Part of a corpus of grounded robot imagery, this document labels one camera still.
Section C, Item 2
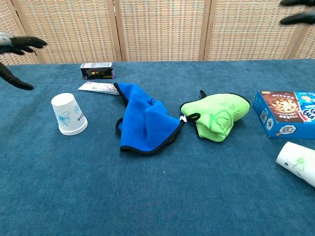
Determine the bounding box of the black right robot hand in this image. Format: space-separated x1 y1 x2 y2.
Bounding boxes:
280 0 315 25

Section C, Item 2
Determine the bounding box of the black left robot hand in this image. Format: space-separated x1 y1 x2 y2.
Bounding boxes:
0 31 47 91

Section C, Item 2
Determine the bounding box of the white paper cup blue flower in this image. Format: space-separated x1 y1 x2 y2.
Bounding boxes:
51 92 87 131

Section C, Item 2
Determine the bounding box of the white paper cup green flower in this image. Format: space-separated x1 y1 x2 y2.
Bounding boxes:
275 141 315 188

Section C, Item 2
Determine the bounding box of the black rectangular carton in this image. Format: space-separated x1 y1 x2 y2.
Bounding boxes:
80 62 115 80

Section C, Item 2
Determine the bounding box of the white floral tissue pack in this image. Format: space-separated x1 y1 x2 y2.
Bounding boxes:
77 82 121 95

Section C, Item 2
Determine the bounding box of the blue cookie box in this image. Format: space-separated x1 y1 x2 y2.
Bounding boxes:
252 90 315 140

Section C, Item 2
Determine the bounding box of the green cloth black trim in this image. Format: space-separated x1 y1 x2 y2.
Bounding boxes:
180 90 251 143

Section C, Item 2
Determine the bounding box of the woven wooden folding screen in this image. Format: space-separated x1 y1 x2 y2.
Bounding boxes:
0 0 315 65

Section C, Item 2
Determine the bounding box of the blue cloth black trim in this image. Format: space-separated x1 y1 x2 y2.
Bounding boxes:
115 82 186 155

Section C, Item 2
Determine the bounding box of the teal table cover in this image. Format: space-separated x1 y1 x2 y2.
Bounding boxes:
0 59 315 236

